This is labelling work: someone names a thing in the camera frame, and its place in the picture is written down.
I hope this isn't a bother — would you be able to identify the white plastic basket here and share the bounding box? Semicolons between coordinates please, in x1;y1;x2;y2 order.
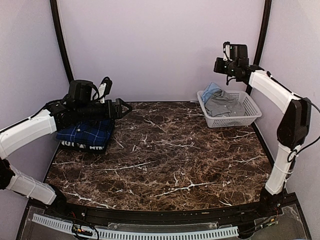
196;90;262;128

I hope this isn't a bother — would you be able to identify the light blue shirt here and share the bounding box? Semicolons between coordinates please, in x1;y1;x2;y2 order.
201;82;221;104

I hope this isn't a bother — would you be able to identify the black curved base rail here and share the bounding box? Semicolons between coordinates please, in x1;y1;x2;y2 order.
44;192;298;233

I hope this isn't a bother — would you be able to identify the blue plaid folded shirt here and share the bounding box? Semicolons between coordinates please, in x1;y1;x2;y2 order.
56;119;115;147

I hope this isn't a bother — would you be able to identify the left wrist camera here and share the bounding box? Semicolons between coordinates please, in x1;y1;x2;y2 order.
98;76;113;104

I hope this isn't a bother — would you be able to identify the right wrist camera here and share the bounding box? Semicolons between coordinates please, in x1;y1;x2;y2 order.
223;41;248;61

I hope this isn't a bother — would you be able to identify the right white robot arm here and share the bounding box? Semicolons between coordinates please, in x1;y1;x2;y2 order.
213;57;312;217

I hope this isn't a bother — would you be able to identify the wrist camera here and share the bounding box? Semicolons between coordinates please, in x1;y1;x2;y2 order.
98;76;113;104
223;41;248;61

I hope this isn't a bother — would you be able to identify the white slotted cable duct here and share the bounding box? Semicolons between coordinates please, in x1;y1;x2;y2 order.
32;213;239;240

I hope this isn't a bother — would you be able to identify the right black frame post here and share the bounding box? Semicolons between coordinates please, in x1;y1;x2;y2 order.
245;0;273;95

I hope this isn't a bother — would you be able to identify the black frame post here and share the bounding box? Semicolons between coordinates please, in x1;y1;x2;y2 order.
49;0;74;83
245;0;273;95

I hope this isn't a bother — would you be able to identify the grey long sleeve shirt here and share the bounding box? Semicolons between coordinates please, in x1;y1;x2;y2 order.
204;90;246;118

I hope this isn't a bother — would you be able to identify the left black frame post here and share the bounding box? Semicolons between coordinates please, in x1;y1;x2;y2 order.
49;0;74;83

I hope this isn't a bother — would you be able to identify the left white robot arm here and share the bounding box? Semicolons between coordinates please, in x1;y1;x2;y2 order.
0;77;132;218

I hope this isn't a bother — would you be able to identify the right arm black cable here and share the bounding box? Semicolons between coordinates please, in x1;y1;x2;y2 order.
286;97;320;163

